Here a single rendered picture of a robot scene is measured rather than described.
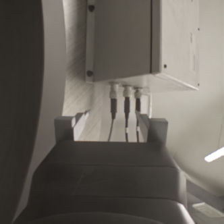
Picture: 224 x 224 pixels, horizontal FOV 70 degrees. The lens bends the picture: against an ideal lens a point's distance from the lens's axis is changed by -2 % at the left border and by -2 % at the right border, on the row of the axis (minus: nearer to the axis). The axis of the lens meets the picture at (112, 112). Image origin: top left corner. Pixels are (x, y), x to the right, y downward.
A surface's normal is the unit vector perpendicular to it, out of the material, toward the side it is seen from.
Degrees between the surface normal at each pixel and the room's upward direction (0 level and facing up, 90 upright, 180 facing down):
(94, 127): 90
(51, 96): 90
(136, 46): 137
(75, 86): 90
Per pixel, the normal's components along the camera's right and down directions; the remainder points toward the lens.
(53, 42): 0.75, 0.02
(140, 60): -0.66, -0.01
